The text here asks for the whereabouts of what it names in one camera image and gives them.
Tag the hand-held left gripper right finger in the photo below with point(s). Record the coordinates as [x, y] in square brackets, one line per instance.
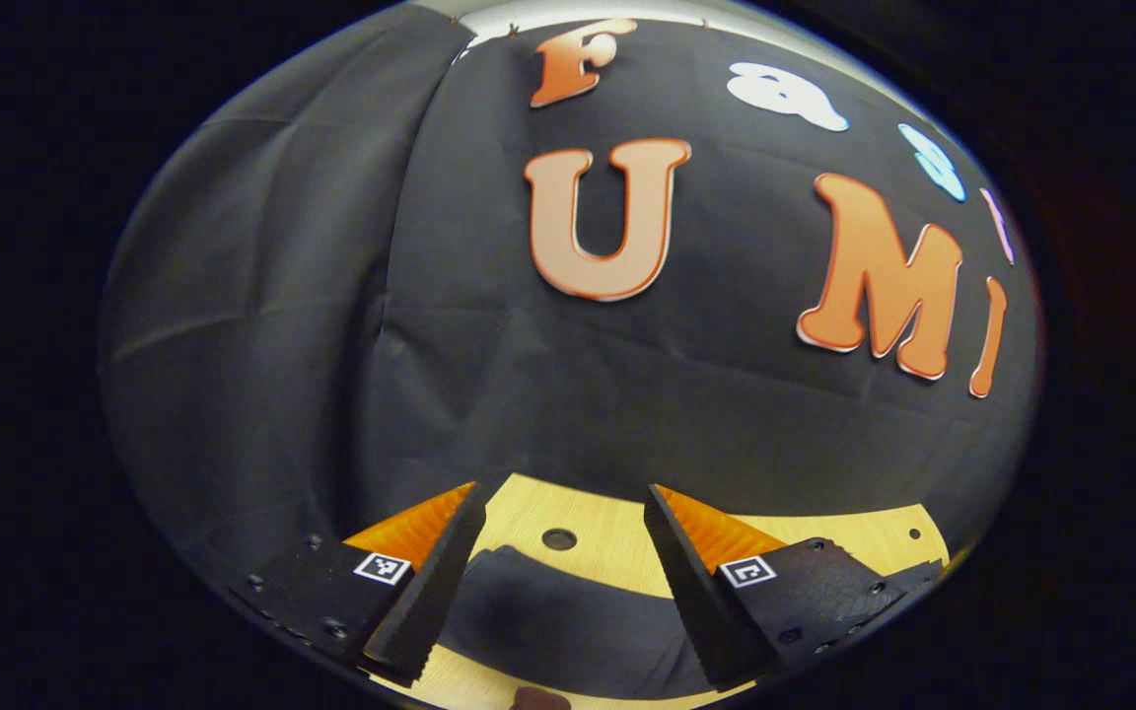
[691, 592]

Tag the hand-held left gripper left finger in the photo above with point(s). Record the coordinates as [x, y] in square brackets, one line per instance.
[435, 592]

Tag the dark grey jeans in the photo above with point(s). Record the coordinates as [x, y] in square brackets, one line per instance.
[568, 621]

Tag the black backdrop cloth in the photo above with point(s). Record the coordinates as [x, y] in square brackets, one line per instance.
[430, 345]

